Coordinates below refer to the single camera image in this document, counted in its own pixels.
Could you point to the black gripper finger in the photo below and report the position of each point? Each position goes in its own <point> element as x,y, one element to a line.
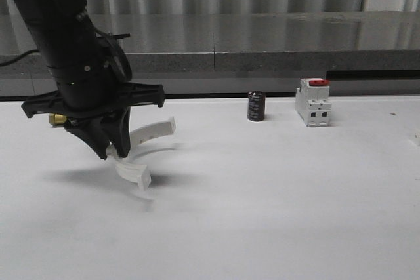
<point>115,126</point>
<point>89,131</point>

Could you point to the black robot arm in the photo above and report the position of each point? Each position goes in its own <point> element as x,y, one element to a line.
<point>92,74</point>

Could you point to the white circuit breaker red switch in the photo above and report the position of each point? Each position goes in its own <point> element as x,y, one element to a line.
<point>312,103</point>

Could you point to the white half-ring pipe clamp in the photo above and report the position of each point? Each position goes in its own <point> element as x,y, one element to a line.
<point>129,168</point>

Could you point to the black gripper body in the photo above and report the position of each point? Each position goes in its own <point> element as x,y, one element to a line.
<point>78,101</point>

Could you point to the brass valve red handwheel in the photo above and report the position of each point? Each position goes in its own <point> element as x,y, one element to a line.
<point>57,120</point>

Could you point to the black cylindrical capacitor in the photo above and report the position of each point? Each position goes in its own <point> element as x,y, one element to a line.
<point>256,106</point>

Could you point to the grey stone counter ledge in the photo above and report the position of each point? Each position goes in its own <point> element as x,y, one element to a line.
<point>361,53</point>

